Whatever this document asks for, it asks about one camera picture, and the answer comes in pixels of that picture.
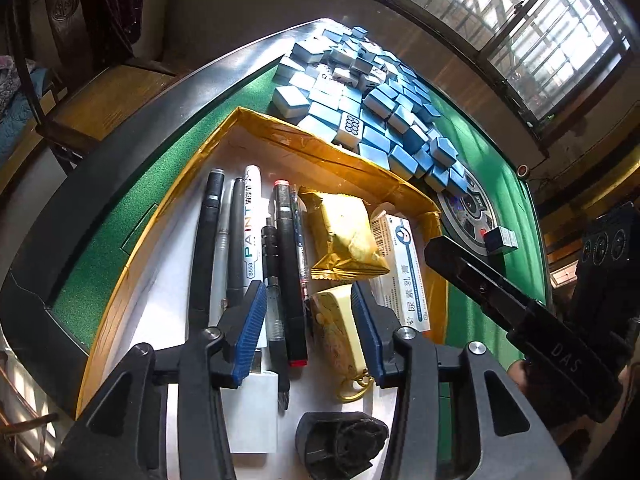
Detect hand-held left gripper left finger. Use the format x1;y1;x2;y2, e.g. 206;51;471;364
47;280;269;480

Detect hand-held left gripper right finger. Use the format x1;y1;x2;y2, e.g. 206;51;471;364
349;281;573;480

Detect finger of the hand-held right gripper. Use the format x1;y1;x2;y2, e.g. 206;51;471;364
424;236;544;335

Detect pale yellow key case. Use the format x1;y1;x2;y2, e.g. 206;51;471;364
309;283;377;404

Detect small white blue medicine box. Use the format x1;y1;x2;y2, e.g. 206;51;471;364
481;226;520;253

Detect black gel pen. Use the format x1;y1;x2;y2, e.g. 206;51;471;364
260;218;292;413

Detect white blue ointment carton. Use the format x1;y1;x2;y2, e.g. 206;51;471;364
369;211;434;334

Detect black marker red ends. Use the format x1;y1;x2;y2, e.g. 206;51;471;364
271;178;309;369

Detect silver grey pen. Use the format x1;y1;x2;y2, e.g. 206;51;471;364
214;179;237;313

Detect thin dark grey pen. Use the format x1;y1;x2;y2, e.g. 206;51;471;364
226;176;248;307

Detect white cardboard box yellow tape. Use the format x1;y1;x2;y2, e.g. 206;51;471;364
75;106;451;480

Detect gold snack packet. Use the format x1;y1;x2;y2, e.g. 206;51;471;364
297;186;392;282

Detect long black marker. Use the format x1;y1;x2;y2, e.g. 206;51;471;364
190;168;227;333

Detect white paint marker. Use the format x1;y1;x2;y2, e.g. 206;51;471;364
241;164;267;288

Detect clear blue ballpoint pen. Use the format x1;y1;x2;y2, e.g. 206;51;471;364
291;194;311;307

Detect black ribbed plastic knob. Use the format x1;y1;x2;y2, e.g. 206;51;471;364
294;410;391;480

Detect person's right hand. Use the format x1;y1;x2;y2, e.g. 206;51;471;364
506;359;533;399

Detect round silver table centre panel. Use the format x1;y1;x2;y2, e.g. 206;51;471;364
429;164;502;257

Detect wooden cabinet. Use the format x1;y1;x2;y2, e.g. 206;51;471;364
537;125;640;286

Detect pile of blue mahjong tiles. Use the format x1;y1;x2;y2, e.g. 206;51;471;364
269;24;470;194

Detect barred window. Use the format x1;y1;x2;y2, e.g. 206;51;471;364
320;0;632;131

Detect wooden chair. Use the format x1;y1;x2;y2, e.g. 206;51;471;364
4;0;181;173

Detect patterned blanket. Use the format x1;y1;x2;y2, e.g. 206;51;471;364
0;55;48;161

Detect dark red cloth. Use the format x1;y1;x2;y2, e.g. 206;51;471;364
82;0;168;63

